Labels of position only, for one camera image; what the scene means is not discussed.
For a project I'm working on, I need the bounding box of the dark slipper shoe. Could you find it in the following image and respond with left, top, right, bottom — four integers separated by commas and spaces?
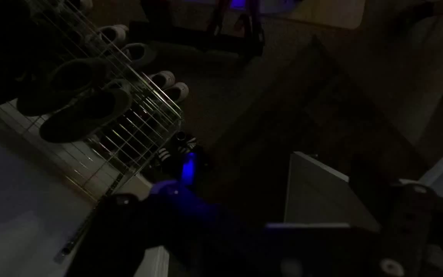
39, 88, 134, 145
16, 57, 111, 117

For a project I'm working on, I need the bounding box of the metal wire shoe rack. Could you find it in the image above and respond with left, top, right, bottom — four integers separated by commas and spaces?
0, 0, 188, 259

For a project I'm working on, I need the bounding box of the black device with blue light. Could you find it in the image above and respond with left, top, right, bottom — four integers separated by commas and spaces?
151, 131, 214, 188

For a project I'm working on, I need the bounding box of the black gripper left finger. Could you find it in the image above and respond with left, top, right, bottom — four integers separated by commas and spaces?
66, 193, 157, 277

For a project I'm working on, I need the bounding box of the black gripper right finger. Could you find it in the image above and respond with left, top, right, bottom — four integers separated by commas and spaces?
379, 181, 437, 277

